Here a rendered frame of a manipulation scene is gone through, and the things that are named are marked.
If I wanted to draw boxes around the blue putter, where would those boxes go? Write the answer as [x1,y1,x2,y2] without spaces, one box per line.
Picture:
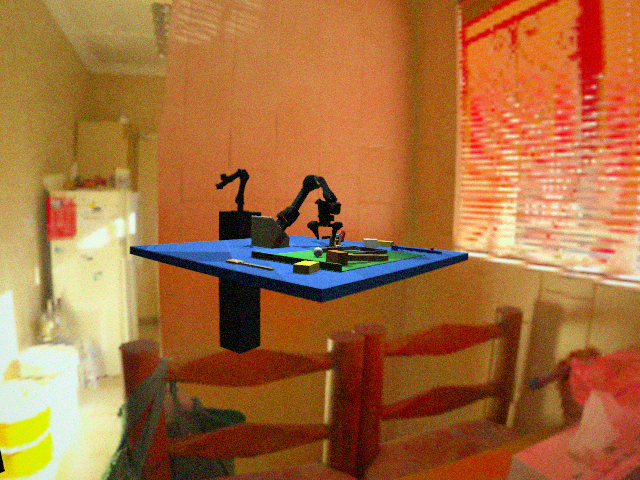
[391,245,442,255]

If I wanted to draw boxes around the orange putter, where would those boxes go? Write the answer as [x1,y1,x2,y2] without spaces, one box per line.
[326,250,388,266]

